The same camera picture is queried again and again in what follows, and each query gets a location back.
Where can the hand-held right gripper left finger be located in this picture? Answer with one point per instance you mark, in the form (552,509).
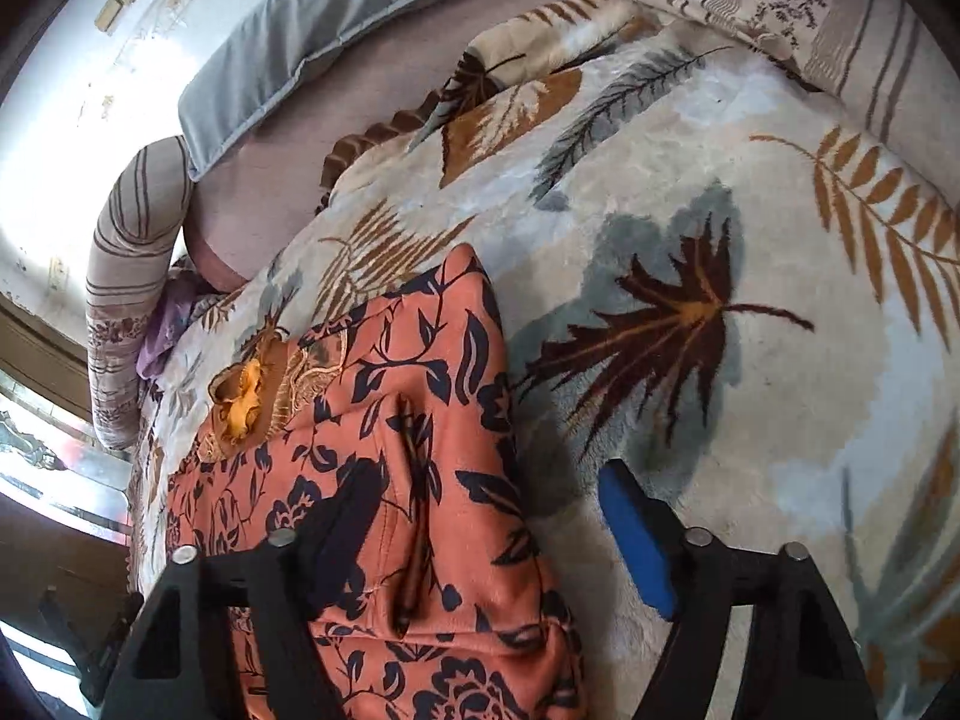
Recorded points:
(341,525)

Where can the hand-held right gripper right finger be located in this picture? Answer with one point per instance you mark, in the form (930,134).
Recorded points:
(634,532)

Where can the orange floral garment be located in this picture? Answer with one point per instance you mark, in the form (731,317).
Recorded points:
(450,420)

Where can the purple cloth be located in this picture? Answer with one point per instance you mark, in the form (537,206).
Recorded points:
(161,337)

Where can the leaf print fleece blanket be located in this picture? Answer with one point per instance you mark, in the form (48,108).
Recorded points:
(750,202)

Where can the striped floral bolster pillow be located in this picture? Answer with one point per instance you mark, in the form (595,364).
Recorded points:
(127,240)

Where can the pink bed sheet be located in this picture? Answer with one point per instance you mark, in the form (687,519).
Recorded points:
(300,165)

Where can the grey pillow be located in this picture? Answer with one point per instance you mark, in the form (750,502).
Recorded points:
(300,52)

